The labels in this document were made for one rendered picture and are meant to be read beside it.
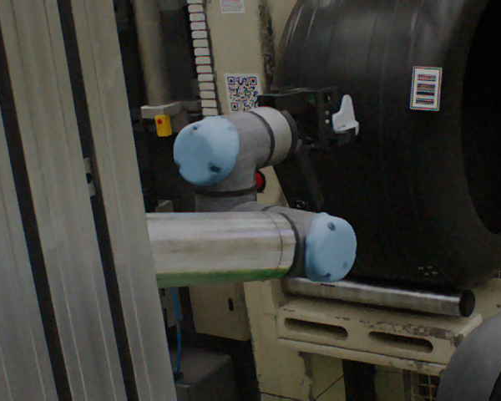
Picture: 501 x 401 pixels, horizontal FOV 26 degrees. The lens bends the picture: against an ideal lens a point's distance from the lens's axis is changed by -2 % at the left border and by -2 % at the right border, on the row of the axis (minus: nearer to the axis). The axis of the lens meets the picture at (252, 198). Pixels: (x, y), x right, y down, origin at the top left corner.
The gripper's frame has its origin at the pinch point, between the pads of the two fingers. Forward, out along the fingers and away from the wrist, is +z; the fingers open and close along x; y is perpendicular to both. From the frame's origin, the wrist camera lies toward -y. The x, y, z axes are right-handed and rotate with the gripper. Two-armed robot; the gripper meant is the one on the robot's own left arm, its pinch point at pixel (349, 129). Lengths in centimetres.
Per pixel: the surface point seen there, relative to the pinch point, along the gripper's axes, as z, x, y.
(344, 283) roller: 18.3, 13.0, -29.2
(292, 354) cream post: 28, 31, -48
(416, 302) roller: 17.9, -0.7, -30.7
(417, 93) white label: 3.4, -9.2, 5.1
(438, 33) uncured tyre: 8.7, -10.3, 13.0
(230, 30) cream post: 20.4, 35.2, 13.3
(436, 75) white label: 5.0, -11.5, 7.4
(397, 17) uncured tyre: 6.8, -4.7, 15.5
